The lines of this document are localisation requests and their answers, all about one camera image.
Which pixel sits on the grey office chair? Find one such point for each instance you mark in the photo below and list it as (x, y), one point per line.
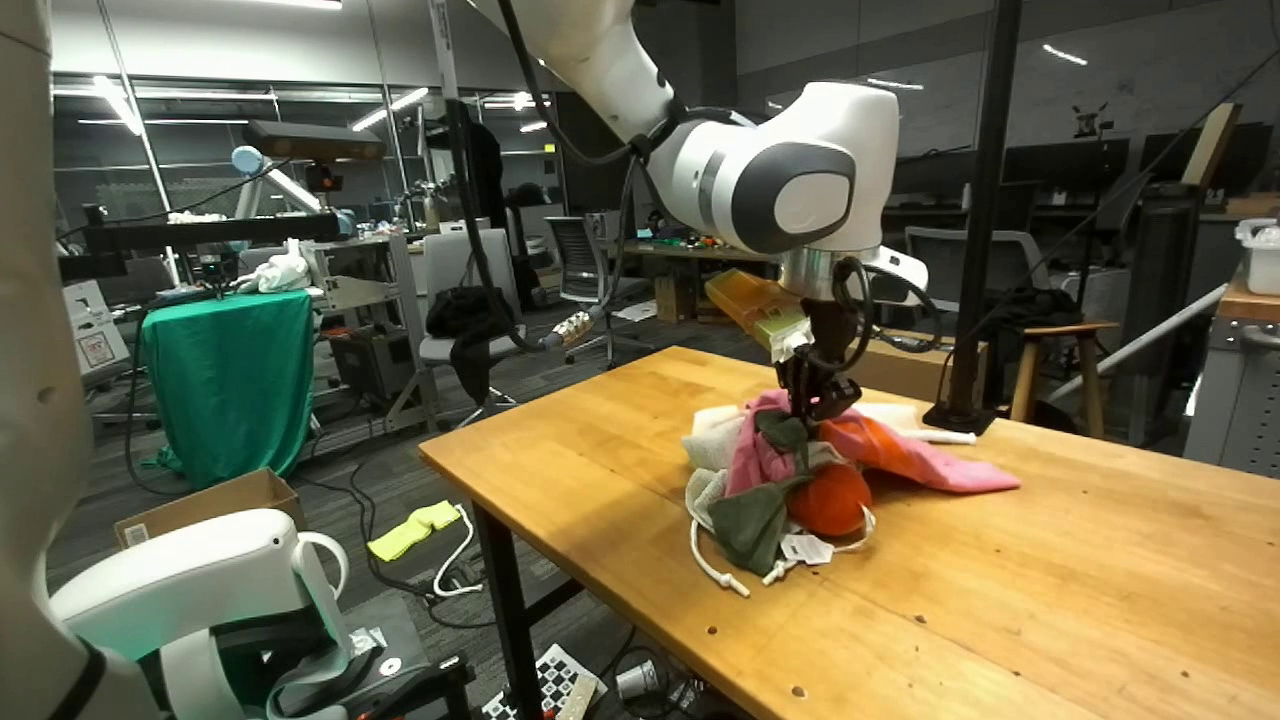
(579, 260)

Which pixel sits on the wooden stool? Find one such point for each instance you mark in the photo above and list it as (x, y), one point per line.
(1061, 360)

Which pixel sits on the black table leg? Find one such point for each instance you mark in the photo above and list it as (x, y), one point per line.
(515, 625)

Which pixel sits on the orange red cloth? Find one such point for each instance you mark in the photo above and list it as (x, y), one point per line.
(831, 506)

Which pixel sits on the black metal beam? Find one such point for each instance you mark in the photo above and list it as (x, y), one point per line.
(201, 230)

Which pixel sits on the white plastic bag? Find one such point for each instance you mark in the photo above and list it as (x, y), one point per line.
(277, 271)

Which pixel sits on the cardboard box with black tape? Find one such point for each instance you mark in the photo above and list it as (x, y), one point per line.
(903, 371)

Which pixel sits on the pink cloth with orange print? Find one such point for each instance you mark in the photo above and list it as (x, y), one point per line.
(922, 461)

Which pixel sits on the green draped cloth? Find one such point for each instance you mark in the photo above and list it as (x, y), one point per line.
(226, 385)

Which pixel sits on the fluorescent ceiling light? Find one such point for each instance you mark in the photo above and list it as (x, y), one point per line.
(391, 108)
(1065, 55)

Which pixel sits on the black metal pole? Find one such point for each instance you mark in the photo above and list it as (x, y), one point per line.
(981, 201)

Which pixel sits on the wooden workbench with grey cabinets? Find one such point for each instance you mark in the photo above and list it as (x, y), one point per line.
(1233, 385)

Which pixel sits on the white socket panel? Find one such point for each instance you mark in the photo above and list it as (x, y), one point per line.
(94, 327)

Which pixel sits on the yellow green power strip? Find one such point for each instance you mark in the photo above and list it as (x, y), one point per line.
(413, 529)

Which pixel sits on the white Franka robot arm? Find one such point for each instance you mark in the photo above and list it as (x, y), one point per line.
(746, 175)

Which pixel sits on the white cabinet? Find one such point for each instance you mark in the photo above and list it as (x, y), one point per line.
(463, 265)

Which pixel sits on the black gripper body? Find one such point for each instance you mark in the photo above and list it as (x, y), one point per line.
(831, 335)

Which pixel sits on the wooden plank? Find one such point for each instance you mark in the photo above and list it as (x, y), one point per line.
(1205, 146)

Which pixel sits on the white plastic bin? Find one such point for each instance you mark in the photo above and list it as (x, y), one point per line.
(1263, 260)

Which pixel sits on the open cardboard box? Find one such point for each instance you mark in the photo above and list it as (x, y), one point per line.
(201, 506)

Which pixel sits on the silver metal pole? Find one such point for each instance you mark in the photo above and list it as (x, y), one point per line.
(1145, 336)

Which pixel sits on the tan wrist camera box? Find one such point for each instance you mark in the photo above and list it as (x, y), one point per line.
(760, 311)

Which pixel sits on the black handbag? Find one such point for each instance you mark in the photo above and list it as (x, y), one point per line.
(469, 315)

